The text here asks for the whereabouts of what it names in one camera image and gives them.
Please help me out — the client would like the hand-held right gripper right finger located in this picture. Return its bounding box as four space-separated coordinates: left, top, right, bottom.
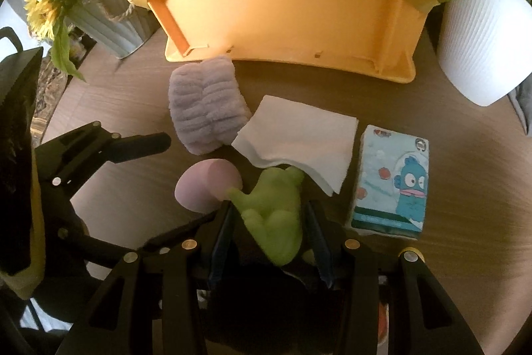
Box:
305 200 485 355

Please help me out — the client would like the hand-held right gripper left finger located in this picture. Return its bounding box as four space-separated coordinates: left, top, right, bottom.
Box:
56 202 242 355

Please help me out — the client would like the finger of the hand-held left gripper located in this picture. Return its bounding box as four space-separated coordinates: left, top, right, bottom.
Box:
52 207 227 268
35 121 172 193

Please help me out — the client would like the green plush toy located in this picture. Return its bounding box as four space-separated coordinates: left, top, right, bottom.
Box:
226 166 319 266

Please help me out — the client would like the pink egg-shaped sponge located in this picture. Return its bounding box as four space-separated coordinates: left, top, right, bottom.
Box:
175 158 244 210

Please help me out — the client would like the pink knitted item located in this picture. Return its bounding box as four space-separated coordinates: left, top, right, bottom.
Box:
168 56 252 155

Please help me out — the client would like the white paper napkin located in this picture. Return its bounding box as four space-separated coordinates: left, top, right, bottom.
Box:
231 95 359 197

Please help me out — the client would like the orange plastic basket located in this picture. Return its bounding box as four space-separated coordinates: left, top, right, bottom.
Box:
115 0 472 85

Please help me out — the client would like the grey ribbed flower pot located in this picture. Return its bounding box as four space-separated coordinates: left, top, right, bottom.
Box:
64 0 161 60

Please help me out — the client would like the white paper towel roll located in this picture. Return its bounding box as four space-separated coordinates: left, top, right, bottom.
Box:
437 0 532 108

